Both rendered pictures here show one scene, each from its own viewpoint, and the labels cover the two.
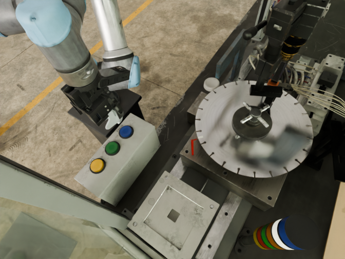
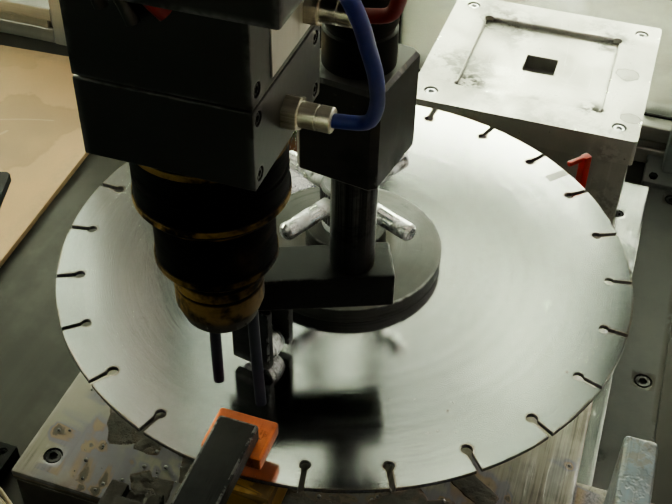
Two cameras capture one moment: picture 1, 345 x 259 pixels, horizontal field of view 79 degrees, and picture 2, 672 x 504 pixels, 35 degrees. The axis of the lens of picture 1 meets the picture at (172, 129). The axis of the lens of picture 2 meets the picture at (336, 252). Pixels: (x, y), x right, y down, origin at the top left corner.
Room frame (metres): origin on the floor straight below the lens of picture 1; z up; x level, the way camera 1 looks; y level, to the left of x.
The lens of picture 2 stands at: (0.70, -0.43, 1.36)
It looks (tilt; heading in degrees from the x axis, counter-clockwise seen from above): 42 degrees down; 155
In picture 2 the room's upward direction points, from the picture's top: 1 degrees clockwise
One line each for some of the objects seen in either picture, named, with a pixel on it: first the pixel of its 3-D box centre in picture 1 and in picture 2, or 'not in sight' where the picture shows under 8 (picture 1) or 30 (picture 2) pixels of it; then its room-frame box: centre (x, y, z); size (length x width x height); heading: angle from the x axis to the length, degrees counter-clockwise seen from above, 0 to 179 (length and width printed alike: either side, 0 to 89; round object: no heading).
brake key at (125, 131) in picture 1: (126, 132); not in sight; (0.37, 0.15, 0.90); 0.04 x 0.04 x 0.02
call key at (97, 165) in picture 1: (97, 166); not in sight; (0.27, 0.25, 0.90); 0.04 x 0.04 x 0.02
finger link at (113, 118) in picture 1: (112, 121); not in sight; (0.35, 0.16, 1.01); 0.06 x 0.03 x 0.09; 136
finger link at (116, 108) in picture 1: (113, 107); not in sight; (0.36, 0.14, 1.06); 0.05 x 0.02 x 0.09; 46
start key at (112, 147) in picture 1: (112, 148); not in sight; (0.32, 0.20, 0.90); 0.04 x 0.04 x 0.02
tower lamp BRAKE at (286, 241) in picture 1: (298, 232); not in sight; (0.00, -0.15, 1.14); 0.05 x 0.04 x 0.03; 47
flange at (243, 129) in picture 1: (252, 120); (345, 238); (0.29, -0.23, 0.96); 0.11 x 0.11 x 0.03
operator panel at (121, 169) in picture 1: (122, 159); not in sight; (0.31, 0.19, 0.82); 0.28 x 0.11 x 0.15; 137
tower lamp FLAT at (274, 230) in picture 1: (289, 233); not in sight; (0.00, -0.15, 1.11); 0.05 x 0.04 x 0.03; 47
